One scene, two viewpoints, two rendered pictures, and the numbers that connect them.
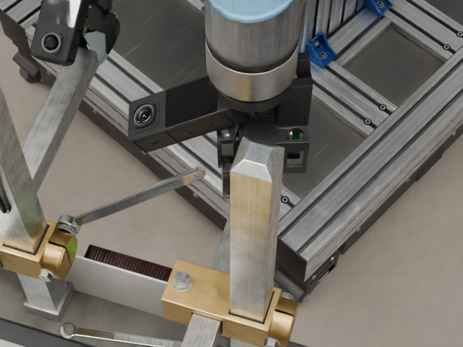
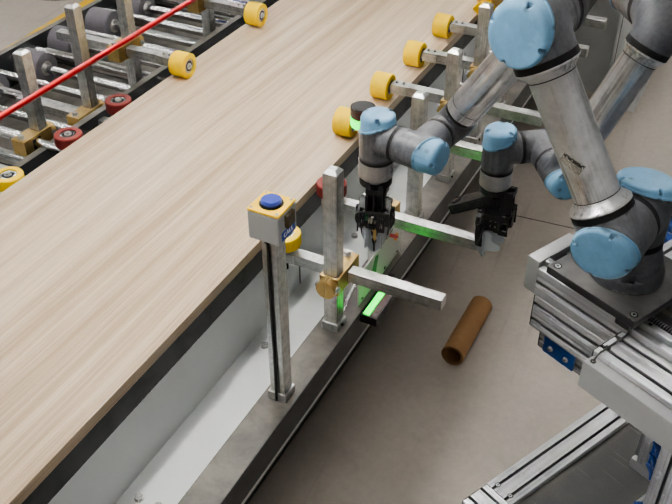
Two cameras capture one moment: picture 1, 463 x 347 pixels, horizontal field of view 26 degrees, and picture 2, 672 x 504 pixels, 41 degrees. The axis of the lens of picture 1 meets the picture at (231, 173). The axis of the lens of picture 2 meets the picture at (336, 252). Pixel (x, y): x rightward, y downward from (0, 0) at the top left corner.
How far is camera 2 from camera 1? 1.82 m
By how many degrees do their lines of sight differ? 63
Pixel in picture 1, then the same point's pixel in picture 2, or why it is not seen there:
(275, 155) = (332, 173)
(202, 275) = (349, 260)
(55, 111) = (442, 228)
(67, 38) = (457, 203)
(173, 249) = not seen: hidden behind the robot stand
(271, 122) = (368, 203)
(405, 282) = not seen: outside the picture
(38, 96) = not seen: hidden behind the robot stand
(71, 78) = (461, 233)
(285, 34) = (362, 148)
